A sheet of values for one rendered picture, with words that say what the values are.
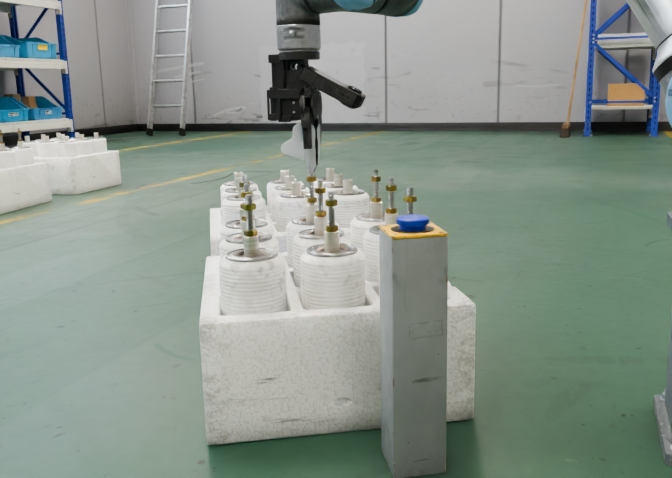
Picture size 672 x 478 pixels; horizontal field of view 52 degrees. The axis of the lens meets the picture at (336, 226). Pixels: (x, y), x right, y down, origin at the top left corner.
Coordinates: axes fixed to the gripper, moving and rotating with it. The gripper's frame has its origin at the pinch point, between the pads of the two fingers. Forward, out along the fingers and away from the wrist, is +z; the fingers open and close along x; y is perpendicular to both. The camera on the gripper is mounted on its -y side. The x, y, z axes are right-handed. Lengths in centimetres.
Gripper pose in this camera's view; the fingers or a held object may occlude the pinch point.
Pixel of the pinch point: (314, 167)
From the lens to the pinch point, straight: 122.8
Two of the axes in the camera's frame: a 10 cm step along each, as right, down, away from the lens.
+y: -9.8, -0.2, 2.1
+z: 0.2, 9.8, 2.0
